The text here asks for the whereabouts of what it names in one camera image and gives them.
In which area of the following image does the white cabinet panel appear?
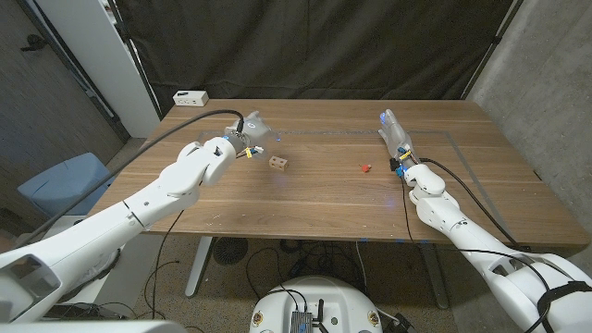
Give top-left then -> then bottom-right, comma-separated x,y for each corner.
34,0 -> 162,139

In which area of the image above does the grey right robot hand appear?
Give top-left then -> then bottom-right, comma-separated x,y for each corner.
377,108 -> 420,170

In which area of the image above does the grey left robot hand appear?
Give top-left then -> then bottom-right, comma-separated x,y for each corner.
224,109 -> 282,161

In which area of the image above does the black floor cable tangle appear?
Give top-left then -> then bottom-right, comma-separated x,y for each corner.
244,238 -> 371,297

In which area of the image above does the thin black right wrist wire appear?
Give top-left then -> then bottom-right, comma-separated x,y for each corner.
401,177 -> 554,290

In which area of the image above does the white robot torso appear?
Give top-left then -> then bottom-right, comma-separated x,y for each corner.
249,276 -> 384,333

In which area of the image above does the black door handle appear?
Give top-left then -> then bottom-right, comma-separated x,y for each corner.
19,34 -> 49,52

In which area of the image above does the white table leg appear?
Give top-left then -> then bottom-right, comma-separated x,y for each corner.
184,236 -> 215,299

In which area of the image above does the thin black wrist wire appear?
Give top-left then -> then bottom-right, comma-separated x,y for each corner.
401,177 -> 554,290
142,210 -> 186,320

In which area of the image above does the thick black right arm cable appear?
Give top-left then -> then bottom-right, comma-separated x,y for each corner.
417,157 -> 533,253

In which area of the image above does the grey table leg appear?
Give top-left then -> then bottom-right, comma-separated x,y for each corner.
418,242 -> 450,310

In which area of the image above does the blue plastic bin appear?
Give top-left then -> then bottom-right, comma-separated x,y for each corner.
17,152 -> 116,218

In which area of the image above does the round black floor fan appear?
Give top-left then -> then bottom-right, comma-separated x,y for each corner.
213,237 -> 249,266

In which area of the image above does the black backdrop curtain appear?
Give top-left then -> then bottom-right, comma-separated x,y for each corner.
113,0 -> 526,115

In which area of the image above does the white power strip box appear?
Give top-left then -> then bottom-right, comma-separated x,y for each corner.
172,90 -> 210,108

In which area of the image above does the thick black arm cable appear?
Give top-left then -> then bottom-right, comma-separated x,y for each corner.
417,157 -> 533,253
13,108 -> 245,249

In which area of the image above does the small wooden block with holes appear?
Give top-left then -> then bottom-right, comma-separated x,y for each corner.
268,154 -> 290,172

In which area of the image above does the thin black left wrist wire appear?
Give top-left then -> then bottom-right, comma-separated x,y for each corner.
142,210 -> 186,320

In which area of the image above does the grey device on torso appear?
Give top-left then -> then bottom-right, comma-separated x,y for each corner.
290,310 -> 315,333

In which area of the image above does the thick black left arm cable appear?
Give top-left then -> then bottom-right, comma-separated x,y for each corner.
13,108 -> 245,249

